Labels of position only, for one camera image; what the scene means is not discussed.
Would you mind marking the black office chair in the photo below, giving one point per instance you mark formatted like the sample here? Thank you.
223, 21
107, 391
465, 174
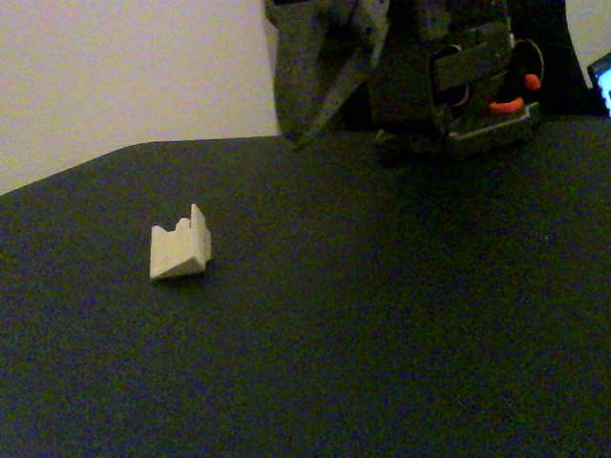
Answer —
558, 47

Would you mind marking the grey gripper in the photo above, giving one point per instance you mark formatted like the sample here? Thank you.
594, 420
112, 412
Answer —
329, 62

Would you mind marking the dark navy desk mat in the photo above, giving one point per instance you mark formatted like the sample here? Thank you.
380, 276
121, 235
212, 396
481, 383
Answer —
429, 310

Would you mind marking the laptop with lit screen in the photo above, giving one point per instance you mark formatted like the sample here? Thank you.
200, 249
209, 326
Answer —
602, 83

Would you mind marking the white plastic printed part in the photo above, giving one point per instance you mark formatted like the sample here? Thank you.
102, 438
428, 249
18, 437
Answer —
176, 253

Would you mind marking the black orange table clamp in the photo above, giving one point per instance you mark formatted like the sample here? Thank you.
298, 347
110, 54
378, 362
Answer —
532, 82
506, 106

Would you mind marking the grey SO-100 robot arm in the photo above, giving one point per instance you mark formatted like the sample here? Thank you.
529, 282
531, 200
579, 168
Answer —
470, 62

